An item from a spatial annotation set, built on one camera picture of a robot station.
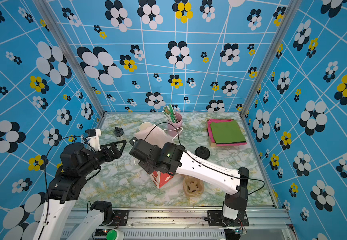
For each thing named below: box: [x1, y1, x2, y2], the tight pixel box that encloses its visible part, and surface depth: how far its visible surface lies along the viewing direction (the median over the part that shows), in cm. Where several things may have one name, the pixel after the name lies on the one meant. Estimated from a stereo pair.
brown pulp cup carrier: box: [182, 175, 205, 198], surface depth 80 cm
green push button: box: [106, 229, 125, 240], surface depth 63 cm
